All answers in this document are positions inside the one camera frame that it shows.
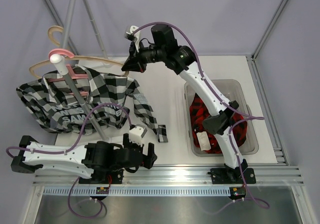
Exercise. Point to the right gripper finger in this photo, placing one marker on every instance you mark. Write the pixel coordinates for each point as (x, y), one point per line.
(132, 64)
(132, 50)

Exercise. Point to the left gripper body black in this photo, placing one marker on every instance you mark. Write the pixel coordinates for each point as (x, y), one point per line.
(134, 145)

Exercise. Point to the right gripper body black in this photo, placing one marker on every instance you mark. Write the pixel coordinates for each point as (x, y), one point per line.
(150, 55)

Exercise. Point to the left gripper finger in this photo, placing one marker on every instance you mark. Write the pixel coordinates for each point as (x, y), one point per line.
(151, 156)
(126, 141)

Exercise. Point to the beige plastic hanger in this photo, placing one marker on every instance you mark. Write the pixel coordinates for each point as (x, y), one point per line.
(56, 28)

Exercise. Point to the pink plastic hanger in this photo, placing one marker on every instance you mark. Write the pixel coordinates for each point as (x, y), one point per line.
(57, 57)

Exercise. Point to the grey black plaid shirt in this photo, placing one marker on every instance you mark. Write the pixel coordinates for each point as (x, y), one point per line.
(53, 105)

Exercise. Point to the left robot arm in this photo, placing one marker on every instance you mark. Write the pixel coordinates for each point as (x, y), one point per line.
(93, 163)

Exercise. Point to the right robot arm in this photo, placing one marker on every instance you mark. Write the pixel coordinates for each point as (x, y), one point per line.
(185, 63)

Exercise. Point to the grey clothes rack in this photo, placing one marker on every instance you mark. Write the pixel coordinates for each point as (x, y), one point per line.
(86, 108)

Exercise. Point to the clear plastic bin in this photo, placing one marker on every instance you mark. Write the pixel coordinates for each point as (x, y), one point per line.
(196, 112)

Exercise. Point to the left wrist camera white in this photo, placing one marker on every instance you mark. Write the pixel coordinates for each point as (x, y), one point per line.
(136, 134)

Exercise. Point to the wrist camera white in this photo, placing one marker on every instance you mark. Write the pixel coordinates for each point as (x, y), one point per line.
(136, 134)
(133, 34)

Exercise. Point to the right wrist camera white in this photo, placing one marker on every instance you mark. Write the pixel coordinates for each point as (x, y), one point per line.
(133, 34)

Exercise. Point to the aluminium front rail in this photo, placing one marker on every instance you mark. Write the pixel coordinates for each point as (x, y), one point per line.
(274, 175)

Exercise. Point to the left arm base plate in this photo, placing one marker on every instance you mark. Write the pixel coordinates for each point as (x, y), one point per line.
(104, 180)

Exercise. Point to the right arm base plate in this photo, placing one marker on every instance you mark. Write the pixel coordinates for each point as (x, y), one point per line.
(225, 175)

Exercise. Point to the slotted cable duct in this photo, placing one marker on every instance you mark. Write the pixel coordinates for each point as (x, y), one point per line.
(152, 191)

